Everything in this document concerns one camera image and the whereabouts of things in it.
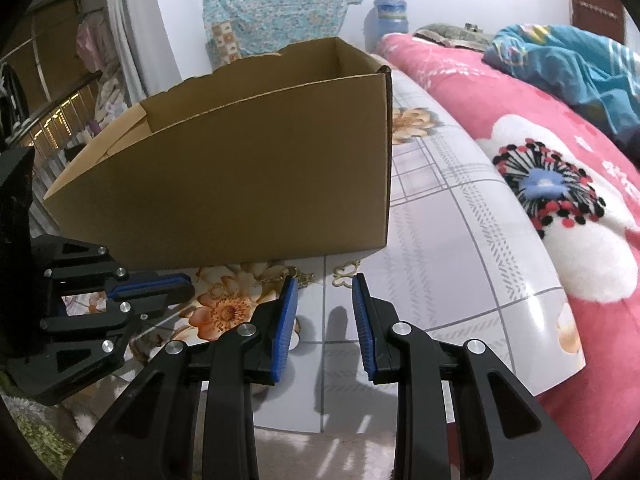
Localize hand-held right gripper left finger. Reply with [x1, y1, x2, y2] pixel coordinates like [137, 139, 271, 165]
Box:
[62, 275, 300, 480]

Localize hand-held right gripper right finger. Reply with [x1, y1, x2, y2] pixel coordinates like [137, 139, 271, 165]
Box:
[351, 272, 593, 480]

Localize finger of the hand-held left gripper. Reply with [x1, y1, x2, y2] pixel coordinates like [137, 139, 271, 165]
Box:
[15, 296, 169, 406]
[34, 237, 196, 307]

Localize gold butterfly pendant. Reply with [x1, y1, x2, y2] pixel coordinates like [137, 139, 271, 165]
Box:
[332, 260, 362, 288]

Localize brown cardboard box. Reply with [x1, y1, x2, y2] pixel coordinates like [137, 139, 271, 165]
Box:
[42, 36, 393, 273]

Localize plaid floral tablecloth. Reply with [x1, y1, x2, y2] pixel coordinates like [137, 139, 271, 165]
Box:
[60, 67, 586, 433]

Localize hanging pink clothes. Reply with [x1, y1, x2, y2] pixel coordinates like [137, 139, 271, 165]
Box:
[75, 10, 108, 73]

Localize white curtain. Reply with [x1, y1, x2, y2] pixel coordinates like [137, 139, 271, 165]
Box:
[102, 0, 151, 106]

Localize pink floral blanket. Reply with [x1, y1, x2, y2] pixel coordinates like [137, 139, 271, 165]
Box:
[375, 32, 640, 480]

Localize teal floral hanging cloth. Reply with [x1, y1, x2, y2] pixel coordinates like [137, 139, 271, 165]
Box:
[201, 0, 363, 68]

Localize camouflage cloth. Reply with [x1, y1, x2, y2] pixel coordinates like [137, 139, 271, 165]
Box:
[412, 22, 496, 51]

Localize blue water jug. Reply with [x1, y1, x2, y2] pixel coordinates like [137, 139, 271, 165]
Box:
[374, 0, 408, 38]

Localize blue printed blanket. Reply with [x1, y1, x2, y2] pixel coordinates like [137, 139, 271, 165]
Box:
[482, 22, 640, 148]

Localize brown wooden door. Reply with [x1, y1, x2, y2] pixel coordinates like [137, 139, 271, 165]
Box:
[567, 0, 628, 43]

